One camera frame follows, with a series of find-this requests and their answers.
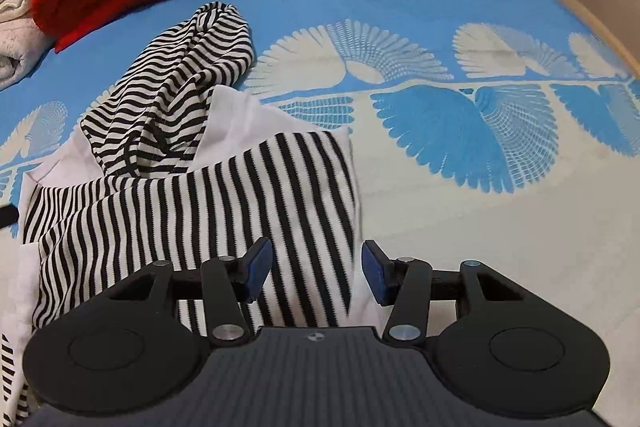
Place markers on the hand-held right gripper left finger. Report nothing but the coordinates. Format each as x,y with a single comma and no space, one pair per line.
257,267

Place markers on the thin-striped black white shirt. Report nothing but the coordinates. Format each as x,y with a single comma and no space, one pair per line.
175,72

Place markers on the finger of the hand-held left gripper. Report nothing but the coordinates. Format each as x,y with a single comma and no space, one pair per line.
6,216

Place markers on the white garment with wide stripes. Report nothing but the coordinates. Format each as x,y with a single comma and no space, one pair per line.
280,207

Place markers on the blue patterned bedsheet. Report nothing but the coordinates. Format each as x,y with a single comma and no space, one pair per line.
425,57

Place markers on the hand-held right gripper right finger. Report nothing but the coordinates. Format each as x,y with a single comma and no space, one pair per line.
376,272

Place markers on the white folded blanket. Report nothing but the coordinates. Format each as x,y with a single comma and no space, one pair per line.
15,37

